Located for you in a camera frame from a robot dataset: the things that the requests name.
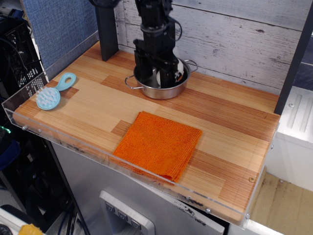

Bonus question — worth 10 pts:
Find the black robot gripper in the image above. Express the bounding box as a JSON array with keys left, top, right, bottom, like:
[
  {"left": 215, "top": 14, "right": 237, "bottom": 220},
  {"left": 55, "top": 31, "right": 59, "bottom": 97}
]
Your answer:
[{"left": 134, "top": 23, "right": 180, "bottom": 89}]

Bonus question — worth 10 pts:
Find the small stainless steel pot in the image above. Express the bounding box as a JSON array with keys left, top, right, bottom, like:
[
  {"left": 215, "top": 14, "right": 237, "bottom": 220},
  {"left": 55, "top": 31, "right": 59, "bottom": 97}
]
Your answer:
[{"left": 125, "top": 58, "right": 198, "bottom": 100}]

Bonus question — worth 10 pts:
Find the white plush egg black band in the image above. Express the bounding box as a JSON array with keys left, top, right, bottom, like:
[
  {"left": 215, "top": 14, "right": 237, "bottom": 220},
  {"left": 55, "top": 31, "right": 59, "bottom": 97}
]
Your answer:
[{"left": 156, "top": 59, "right": 184, "bottom": 86}]

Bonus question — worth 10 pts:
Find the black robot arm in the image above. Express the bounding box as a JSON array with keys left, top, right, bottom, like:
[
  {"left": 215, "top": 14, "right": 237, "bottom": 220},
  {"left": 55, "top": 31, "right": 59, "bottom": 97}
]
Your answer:
[{"left": 134, "top": 0, "right": 179, "bottom": 88}]

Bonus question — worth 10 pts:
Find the orange folded towel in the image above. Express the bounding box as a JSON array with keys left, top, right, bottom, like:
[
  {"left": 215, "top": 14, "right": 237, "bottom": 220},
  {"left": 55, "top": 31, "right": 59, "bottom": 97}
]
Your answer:
[{"left": 113, "top": 111, "right": 202, "bottom": 183}]

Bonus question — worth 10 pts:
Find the clear acrylic table guard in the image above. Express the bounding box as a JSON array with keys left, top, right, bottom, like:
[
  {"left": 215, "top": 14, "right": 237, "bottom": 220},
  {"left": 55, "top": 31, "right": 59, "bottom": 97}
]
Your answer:
[{"left": 3, "top": 72, "right": 279, "bottom": 227}]

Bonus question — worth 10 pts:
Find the blue fabric divider panel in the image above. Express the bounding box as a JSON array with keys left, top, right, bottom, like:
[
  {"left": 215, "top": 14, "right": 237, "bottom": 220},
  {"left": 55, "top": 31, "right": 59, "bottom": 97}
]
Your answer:
[{"left": 22, "top": 0, "right": 97, "bottom": 69}]

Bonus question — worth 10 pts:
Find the light blue scalp brush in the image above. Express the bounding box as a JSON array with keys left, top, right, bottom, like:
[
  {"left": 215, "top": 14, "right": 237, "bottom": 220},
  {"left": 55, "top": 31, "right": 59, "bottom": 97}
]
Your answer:
[{"left": 36, "top": 72, "right": 76, "bottom": 110}]

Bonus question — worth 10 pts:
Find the black perforated crate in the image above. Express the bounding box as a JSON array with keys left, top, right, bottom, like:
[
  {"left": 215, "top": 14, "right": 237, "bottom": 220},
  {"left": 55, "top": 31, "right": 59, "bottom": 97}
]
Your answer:
[{"left": 0, "top": 23, "right": 45, "bottom": 101}]

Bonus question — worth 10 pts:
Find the silver cabinet with dispenser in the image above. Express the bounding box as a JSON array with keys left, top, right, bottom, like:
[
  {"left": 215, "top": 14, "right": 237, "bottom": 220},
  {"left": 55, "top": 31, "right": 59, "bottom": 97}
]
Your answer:
[{"left": 52, "top": 143, "right": 229, "bottom": 235}]

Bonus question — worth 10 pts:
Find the white ribbed side unit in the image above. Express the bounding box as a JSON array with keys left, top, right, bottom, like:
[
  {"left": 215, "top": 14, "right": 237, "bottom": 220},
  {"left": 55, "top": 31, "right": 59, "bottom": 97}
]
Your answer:
[{"left": 265, "top": 87, "right": 313, "bottom": 191}]

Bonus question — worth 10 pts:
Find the dark grey left post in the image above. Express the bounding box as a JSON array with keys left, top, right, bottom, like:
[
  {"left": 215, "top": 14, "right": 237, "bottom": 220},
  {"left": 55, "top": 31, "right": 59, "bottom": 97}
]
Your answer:
[{"left": 94, "top": 0, "right": 118, "bottom": 61}]

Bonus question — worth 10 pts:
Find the dark grey post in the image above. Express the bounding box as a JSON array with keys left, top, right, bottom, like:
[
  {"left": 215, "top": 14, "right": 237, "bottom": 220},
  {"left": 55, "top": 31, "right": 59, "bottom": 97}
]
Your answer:
[
  {"left": 274, "top": 3, "right": 313, "bottom": 115},
  {"left": 94, "top": 0, "right": 118, "bottom": 61}
]

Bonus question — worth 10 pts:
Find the dark grey right post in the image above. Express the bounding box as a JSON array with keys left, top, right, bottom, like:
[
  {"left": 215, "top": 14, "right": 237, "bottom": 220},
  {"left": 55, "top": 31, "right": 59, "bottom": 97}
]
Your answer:
[{"left": 274, "top": 3, "right": 313, "bottom": 115}]

